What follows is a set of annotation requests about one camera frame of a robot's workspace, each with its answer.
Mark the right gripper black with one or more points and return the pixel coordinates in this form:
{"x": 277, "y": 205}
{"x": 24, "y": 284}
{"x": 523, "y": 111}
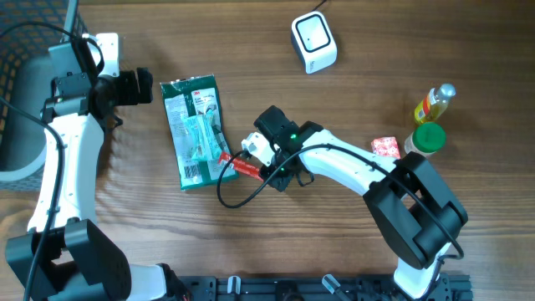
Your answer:
{"x": 279, "y": 182}

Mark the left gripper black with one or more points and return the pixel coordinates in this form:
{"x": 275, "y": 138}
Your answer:
{"x": 130, "y": 97}

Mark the red sachet stick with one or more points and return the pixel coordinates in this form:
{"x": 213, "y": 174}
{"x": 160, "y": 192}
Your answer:
{"x": 240, "y": 166}

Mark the green white gloves packet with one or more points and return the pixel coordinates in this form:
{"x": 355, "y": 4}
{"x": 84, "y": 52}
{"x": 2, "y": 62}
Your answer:
{"x": 190, "y": 97}

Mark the green lid jar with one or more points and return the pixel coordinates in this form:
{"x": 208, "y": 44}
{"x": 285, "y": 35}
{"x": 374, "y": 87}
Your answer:
{"x": 426, "y": 139}

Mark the yellow liquid bottle silver cap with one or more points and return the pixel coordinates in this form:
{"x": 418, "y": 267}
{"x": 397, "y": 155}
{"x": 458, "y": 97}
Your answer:
{"x": 434, "y": 104}

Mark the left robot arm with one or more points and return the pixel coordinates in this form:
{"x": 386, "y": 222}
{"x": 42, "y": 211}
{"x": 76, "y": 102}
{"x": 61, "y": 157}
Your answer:
{"x": 64, "y": 255}

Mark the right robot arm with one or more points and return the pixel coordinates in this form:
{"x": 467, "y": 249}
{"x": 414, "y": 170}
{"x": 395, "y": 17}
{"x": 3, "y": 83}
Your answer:
{"x": 416, "y": 212}

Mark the white barcode scanner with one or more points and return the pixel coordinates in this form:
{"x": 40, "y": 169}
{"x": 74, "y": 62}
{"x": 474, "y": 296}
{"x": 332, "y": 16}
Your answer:
{"x": 313, "y": 42}

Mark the grey plastic mesh basket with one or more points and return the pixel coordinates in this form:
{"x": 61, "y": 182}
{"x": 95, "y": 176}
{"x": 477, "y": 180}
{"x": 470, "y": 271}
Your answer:
{"x": 26, "y": 76}

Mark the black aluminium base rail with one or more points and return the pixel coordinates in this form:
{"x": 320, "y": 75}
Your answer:
{"x": 367, "y": 287}

